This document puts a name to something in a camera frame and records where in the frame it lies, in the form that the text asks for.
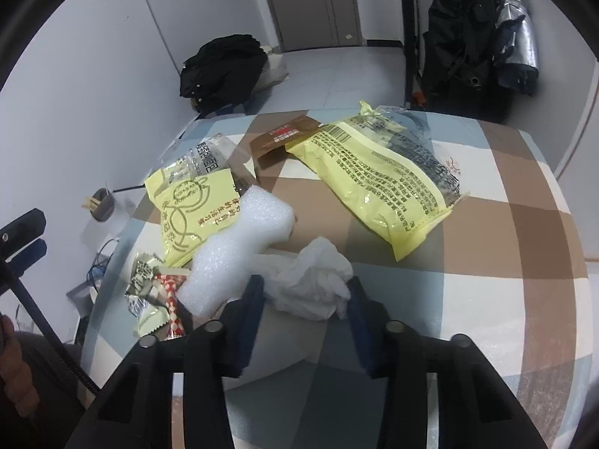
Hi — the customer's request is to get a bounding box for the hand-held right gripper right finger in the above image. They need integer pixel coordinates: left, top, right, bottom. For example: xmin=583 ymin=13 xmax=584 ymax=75
xmin=346 ymin=276 xmax=539 ymax=449

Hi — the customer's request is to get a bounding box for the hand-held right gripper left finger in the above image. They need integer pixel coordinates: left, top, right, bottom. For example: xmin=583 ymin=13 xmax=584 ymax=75
xmin=63 ymin=274 xmax=267 ymax=449

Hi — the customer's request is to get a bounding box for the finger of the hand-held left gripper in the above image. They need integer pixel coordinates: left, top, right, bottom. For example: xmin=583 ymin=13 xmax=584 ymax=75
xmin=8 ymin=238 xmax=48 ymax=273
xmin=0 ymin=208 xmax=48 ymax=258

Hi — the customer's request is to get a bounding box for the white foam sheet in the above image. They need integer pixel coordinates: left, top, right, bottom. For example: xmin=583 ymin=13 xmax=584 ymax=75
xmin=178 ymin=184 xmax=297 ymax=314

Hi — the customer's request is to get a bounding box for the white tissue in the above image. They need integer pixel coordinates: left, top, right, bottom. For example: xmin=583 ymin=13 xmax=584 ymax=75
xmin=262 ymin=238 xmax=355 ymax=321

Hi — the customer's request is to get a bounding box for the red and white wrapper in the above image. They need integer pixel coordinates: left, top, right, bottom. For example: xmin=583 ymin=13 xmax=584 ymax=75
xmin=152 ymin=274 xmax=189 ymax=340

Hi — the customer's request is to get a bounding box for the pale yellow wrapper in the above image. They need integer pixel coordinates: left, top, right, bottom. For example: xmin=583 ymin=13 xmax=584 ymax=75
xmin=133 ymin=304 xmax=168 ymax=338

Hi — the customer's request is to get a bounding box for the grey printed snack wrapper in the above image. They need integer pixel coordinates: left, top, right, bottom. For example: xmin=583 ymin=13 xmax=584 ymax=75
xmin=124 ymin=253 xmax=164 ymax=310

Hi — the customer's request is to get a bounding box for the person's left hand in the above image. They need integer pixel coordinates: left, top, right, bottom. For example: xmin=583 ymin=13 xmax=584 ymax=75
xmin=0 ymin=315 xmax=34 ymax=410

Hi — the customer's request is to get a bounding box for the white box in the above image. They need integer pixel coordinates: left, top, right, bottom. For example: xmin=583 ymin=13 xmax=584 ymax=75
xmin=66 ymin=281 xmax=100 ymax=334

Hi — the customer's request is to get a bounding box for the grey pen cup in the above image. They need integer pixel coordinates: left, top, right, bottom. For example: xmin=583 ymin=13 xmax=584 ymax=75
xmin=80 ymin=188 xmax=115 ymax=222

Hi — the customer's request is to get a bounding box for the small yellow printed packet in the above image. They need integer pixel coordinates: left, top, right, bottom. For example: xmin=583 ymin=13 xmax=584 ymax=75
xmin=144 ymin=134 xmax=256 ymax=267

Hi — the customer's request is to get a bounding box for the large yellow printed packet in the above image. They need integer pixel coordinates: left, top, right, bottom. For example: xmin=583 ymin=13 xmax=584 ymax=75
xmin=285 ymin=100 xmax=471 ymax=263

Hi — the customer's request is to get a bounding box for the person's dark jacket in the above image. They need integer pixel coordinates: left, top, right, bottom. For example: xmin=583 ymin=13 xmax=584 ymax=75
xmin=0 ymin=262 xmax=102 ymax=449

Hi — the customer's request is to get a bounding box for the brown flat packet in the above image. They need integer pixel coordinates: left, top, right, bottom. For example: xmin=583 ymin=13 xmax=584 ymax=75
xmin=249 ymin=117 xmax=325 ymax=169

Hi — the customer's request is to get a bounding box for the black jacket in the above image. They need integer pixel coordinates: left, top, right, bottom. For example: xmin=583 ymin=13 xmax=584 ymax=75
xmin=180 ymin=35 xmax=269 ymax=116

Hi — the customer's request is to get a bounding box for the beige cloth bag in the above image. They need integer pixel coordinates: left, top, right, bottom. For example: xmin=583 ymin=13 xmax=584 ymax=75
xmin=255 ymin=44 xmax=290 ymax=92

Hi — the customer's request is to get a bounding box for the black rack pole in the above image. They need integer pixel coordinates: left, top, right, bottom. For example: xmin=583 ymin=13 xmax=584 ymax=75
xmin=398 ymin=0 xmax=423 ymax=109

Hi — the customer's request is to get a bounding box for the hanging black coat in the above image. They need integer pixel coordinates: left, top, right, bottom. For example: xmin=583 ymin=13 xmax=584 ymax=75
xmin=422 ymin=0 xmax=512 ymax=123

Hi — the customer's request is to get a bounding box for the grey door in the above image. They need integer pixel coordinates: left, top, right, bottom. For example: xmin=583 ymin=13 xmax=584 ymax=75
xmin=259 ymin=0 xmax=364 ymax=52

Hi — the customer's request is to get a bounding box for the silver folded cover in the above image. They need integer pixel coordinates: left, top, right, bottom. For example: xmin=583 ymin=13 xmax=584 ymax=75
xmin=491 ymin=0 xmax=542 ymax=99

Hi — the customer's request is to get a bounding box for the bundle of cables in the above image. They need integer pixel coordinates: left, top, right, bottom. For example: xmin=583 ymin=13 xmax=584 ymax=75
xmin=86 ymin=238 xmax=116 ymax=291

